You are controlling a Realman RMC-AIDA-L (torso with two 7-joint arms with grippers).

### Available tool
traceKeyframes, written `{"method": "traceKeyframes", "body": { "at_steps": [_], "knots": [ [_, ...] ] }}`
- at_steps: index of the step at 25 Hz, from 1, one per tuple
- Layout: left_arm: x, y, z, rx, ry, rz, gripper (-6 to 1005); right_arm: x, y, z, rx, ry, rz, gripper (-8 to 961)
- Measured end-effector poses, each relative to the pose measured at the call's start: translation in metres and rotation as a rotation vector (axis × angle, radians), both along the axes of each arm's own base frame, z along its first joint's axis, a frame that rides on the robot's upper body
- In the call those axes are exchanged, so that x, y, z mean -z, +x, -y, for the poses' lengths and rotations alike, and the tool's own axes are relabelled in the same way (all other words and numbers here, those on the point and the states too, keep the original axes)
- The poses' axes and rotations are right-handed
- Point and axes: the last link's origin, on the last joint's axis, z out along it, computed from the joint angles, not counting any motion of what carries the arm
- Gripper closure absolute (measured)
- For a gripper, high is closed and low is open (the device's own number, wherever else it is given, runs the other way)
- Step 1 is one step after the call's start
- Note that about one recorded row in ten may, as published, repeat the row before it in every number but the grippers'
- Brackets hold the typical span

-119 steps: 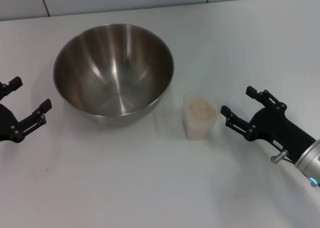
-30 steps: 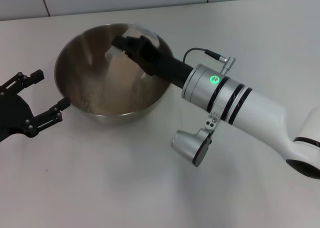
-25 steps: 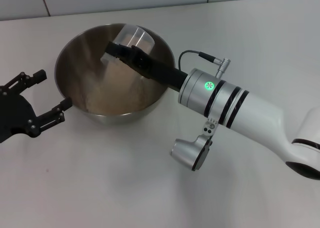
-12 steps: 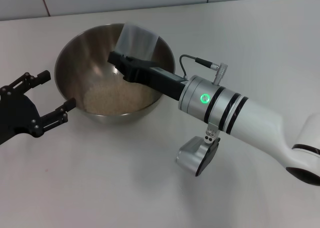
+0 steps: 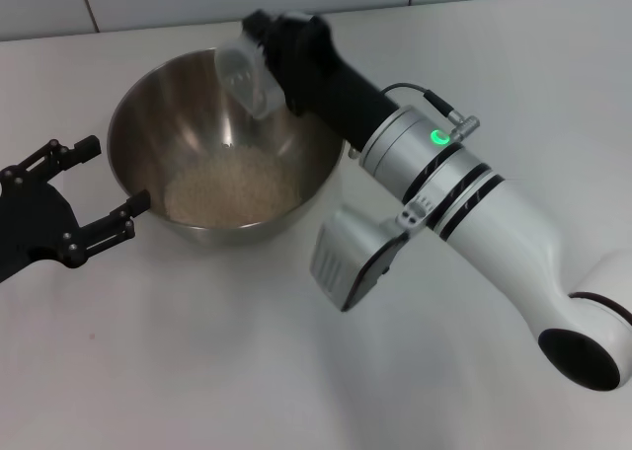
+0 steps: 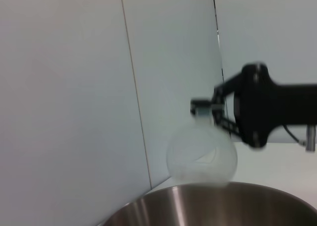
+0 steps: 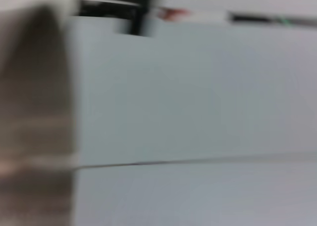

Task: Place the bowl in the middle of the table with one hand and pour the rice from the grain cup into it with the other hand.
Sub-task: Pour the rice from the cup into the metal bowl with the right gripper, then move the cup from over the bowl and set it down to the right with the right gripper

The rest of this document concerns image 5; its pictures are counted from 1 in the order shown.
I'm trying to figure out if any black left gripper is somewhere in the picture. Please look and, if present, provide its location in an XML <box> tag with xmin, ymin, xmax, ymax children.
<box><xmin>0</xmin><ymin>134</ymin><xmax>152</xmax><ymax>284</ymax></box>

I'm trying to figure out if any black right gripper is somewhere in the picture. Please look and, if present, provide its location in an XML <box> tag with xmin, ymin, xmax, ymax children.
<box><xmin>240</xmin><ymin>9</ymin><xmax>400</xmax><ymax>149</ymax></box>

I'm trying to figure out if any clear plastic measuring cup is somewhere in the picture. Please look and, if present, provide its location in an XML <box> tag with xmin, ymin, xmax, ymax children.
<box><xmin>214</xmin><ymin>30</ymin><xmax>286</xmax><ymax>121</ymax></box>

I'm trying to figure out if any large stainless steel bowl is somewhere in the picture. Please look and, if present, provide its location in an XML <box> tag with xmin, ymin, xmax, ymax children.
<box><xmin>107</xmin><ymin>48</ymin><xmax>346</xmax><ymax>248</ymax></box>

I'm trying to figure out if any right wrist cable with plug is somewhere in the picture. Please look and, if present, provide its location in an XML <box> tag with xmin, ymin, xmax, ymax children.
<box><xmin>382</xmin><ymin>83</ymin><xmax>482</xmax><ymax>137</ymax></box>

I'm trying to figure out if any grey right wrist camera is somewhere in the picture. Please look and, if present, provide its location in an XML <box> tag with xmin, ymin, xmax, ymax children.
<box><xmin>309</xmin><ymin>195</ymin><xmax>436</xmax><ymax>314</ymax></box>

